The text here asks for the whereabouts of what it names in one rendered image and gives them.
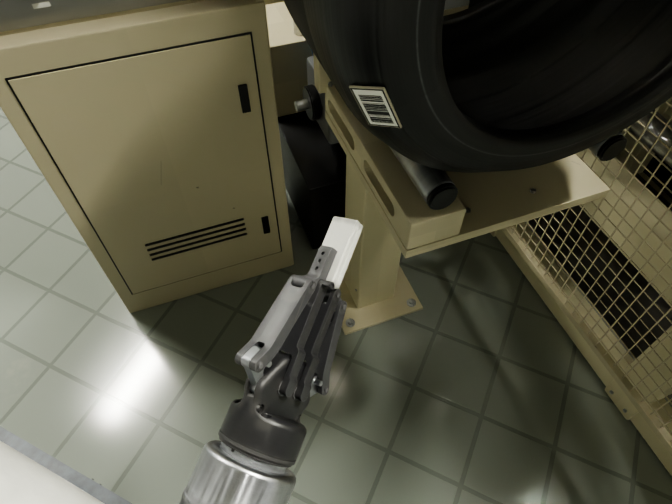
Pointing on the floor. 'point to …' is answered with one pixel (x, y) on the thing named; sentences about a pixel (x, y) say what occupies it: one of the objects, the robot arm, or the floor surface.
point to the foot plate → (408, 303)
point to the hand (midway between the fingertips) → (336, 251)
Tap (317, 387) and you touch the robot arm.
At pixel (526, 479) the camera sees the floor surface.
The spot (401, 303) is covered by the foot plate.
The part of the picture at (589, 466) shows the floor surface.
